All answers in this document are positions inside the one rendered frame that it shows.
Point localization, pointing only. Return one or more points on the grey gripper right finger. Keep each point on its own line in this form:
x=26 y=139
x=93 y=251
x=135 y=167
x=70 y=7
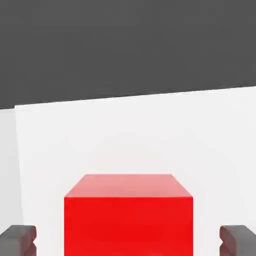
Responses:
x=240 y=242

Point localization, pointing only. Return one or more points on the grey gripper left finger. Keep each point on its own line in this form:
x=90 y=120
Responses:
x=16 y=242

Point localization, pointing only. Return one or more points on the small red cube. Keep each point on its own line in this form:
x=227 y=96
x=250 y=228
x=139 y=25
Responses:
x=128 y=224

